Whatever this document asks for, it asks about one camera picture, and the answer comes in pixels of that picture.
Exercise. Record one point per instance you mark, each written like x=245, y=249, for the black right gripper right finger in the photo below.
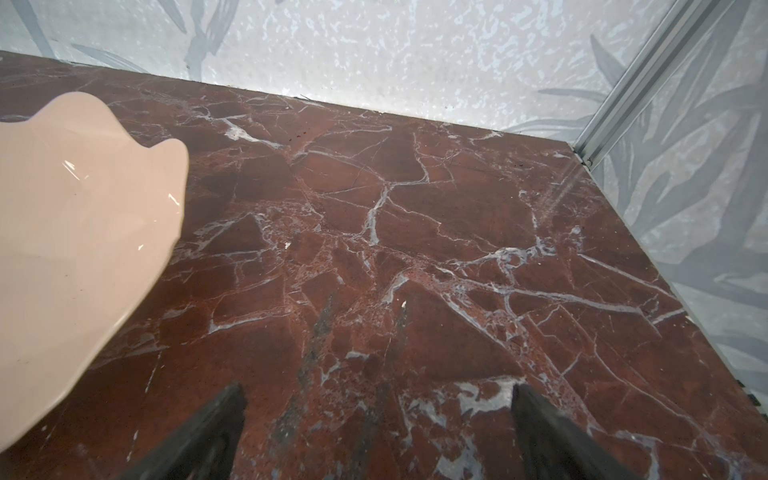
x=554, y=447

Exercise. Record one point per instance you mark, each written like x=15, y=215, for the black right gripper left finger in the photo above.
x=203, y=447

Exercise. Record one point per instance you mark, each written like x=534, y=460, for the aluminium frame post right rear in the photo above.
x=678, y=32

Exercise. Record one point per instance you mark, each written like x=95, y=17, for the pink wavy fruit bowl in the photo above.
x=89, y=221

